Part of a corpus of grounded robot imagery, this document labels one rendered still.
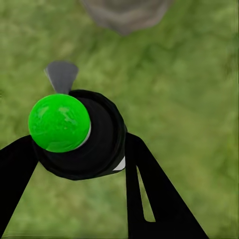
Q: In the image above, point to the pesticide atomizer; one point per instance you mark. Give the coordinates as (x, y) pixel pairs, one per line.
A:
(76, 134)

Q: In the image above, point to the tree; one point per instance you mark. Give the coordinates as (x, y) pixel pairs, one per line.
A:
(126, 16)

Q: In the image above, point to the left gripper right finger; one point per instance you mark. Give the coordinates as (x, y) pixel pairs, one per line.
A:
(173, 218)

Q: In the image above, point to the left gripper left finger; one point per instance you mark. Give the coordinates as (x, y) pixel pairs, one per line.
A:
(17, 163)

